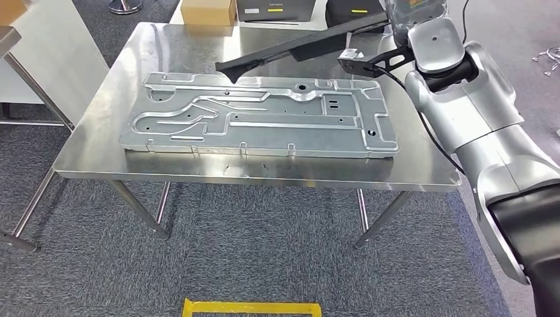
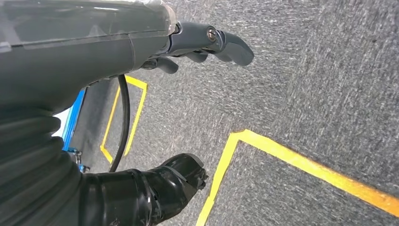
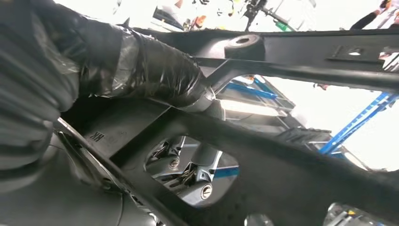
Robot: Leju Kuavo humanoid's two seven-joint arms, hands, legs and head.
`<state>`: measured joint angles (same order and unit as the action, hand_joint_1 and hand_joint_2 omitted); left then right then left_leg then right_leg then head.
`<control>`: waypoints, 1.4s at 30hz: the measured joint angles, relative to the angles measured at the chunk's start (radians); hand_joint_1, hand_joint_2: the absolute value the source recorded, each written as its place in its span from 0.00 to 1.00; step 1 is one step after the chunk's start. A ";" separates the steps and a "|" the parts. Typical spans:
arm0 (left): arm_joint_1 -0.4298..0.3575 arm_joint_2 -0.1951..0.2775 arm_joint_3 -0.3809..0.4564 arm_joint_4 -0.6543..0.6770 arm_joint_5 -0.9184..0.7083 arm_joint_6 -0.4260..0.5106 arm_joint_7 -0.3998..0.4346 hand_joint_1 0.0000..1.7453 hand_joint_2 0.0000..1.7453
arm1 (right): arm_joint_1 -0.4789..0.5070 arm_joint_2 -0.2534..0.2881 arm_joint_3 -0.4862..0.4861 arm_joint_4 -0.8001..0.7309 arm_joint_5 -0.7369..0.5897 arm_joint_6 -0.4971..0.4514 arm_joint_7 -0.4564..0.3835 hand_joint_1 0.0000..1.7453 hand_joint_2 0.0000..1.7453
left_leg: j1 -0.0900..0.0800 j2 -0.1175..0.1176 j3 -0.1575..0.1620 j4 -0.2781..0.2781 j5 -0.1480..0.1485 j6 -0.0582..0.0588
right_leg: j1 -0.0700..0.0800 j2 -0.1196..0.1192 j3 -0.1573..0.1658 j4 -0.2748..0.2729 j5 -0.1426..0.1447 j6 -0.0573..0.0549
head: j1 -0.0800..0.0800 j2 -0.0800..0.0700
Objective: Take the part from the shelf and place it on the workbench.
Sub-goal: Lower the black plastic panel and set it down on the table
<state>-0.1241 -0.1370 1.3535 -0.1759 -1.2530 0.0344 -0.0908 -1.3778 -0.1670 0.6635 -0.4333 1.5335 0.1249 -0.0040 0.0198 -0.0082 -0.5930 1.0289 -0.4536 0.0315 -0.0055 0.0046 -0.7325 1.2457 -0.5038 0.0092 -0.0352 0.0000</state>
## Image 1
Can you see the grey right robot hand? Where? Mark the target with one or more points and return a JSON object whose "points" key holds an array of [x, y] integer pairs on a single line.
{"points": [[415, 15]]}

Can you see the long black plastic part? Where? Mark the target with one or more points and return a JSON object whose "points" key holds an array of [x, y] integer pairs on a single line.
{"points": [[319, 46]]}

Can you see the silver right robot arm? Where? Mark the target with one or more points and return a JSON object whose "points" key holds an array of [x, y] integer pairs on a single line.
{"points": [[481, 118]]}

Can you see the stainless steel workbench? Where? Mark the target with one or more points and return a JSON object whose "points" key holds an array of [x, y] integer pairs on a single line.
{"points": [[109, 144]]}

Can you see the chrome star chair base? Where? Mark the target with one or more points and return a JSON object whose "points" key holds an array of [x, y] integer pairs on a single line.
{"points": [[547, 59]]}

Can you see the wide black box yellow label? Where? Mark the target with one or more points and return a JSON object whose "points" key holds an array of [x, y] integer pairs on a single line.
{"points": [[275, 11]]}

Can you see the stamped grey metal plate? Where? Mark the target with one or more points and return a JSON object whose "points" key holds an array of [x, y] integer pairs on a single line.
{"points": [[284, 140]]}

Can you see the brown cardboard box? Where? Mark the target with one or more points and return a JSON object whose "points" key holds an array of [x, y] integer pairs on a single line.
{"points": [[208, 11], [13, 11]]}

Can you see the round chrome stand base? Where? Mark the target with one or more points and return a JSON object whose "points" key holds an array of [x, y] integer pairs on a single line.
{"points": [[124, 5]]}

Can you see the yellow floor tape square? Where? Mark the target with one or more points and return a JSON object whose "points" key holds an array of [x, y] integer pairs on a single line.
{"points": [[249, 308]]}

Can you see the white panel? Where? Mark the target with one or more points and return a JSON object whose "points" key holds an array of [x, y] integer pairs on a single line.
{"points": [[52, 52]]}

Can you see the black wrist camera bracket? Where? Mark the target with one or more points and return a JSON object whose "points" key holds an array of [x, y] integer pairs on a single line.
{"points": [[367, 66]]}

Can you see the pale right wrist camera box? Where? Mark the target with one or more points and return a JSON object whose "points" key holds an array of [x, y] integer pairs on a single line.
{"points": [[351, 54]]}

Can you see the steel frame side table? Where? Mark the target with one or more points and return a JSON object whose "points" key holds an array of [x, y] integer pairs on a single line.
{"points": [[8, 39]]}

